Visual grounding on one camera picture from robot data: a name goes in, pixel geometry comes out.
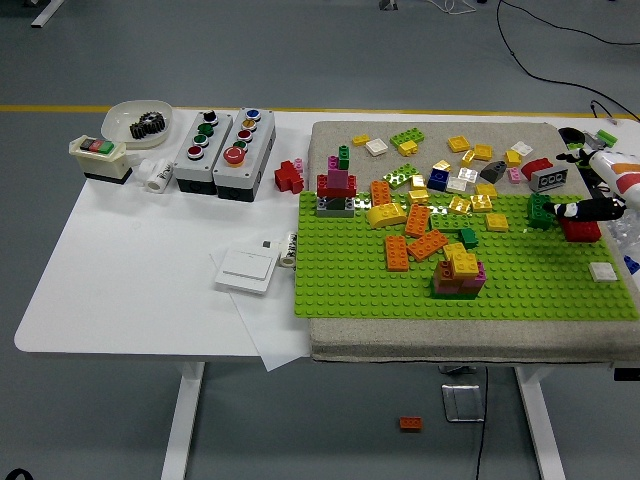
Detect cream red-green switch box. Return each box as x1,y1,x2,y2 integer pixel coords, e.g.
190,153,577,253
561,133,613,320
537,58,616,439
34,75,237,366
67,135,134,186

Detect white table leg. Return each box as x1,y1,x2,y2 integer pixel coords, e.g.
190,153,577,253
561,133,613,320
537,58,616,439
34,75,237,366
513,366,567,480
159,360,207,480

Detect orange 2x2 toy brick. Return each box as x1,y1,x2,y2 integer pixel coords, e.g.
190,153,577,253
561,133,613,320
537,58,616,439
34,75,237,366
448,251,480,279

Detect clear plastic bag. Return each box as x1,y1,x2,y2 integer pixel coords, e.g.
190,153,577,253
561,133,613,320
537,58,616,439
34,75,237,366
605,209,640,256

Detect magenta 2x2 toy brick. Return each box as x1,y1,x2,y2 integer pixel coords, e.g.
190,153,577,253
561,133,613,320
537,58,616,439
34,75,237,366
462,262,488,295

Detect red curved toy brick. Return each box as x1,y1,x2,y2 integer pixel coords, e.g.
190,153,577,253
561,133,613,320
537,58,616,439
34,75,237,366
521,157,556,181

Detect black metal gear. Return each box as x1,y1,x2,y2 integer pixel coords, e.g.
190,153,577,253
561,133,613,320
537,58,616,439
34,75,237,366
129,111,168,140

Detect dark grey sloped brick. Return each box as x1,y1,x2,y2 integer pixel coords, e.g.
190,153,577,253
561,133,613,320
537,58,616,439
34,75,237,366
479,160,513,185

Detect grey toy brick with holes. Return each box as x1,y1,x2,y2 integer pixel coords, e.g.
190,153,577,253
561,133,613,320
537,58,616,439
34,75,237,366
530,166,572,193

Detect dark green tall toy brick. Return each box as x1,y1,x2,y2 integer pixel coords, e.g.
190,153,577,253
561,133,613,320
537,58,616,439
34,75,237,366
526,193,556,231

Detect green toy baseplate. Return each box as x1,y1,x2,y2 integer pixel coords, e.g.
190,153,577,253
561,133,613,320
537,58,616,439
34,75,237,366
293,191,640,324

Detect white pipe fitting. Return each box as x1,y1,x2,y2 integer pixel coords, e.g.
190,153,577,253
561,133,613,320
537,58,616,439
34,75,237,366
136,157,176,193

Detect blue 2x2 toy brick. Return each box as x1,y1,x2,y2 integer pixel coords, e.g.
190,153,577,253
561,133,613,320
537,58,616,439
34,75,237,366
427,168,453,192

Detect lime green 2x4 brick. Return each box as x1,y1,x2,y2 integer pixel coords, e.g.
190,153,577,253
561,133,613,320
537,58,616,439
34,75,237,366
389,127,428,151
383,163,422,190

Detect white labelled roll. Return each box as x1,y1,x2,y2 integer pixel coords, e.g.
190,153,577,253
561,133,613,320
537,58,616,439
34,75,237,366
278,230,300,269

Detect yellow curved toy brick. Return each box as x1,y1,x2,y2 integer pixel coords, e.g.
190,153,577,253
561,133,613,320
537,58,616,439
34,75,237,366
366,202,409,231

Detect white plastic bowl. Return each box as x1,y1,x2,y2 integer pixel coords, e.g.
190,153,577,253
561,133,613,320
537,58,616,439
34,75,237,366
100,99,175,151

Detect thin black floor cable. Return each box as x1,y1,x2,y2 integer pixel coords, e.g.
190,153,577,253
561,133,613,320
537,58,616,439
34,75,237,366
499,0,640,47

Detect brown pink green brick stack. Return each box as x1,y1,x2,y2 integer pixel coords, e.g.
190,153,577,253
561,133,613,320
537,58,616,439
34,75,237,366
431,258,488,301

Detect red toy brick cluster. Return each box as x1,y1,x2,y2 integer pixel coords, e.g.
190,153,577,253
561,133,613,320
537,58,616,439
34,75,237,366
273,159,306,195

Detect black cable with connector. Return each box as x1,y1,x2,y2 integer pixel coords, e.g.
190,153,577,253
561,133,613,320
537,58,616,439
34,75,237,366
589,99,640,125

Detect white floor cable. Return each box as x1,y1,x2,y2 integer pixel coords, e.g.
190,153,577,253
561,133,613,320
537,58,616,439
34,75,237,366
424,0,479,14

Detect metal floor socket plate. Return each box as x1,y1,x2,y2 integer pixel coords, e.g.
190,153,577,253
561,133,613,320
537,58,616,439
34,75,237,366
439,382,487,424

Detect long black floor cable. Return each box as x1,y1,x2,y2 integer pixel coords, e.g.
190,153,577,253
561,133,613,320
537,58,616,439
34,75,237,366
496,0,640,123

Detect grey four-button control box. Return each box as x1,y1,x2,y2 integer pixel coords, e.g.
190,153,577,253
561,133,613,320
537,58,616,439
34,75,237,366
172,109,235,196

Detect white wall switch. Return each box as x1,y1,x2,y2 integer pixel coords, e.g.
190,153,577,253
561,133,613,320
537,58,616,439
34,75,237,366
214,247,280,297

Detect white paper sheet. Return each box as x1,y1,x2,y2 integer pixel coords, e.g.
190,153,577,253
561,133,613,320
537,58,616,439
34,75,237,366
208,248,315,373

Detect multicolour toy brick tower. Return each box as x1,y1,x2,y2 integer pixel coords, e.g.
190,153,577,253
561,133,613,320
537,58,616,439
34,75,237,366
316,144,360,220

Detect grey emergency stop box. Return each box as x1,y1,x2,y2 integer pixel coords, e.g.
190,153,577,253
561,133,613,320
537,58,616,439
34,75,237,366
212,106,278,203

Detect lime green flat plate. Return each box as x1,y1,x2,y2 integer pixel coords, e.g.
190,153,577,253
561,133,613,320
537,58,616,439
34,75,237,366
430,210,473,232

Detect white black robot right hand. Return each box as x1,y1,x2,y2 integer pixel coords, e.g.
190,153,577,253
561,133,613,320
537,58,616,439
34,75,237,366
542,147,640,224

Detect white desk foot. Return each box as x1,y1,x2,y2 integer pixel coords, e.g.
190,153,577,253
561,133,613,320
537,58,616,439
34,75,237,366
30,0,67,29

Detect black hanging cable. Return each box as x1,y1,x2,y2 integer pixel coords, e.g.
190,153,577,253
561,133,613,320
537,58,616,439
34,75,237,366
473,366,490,480

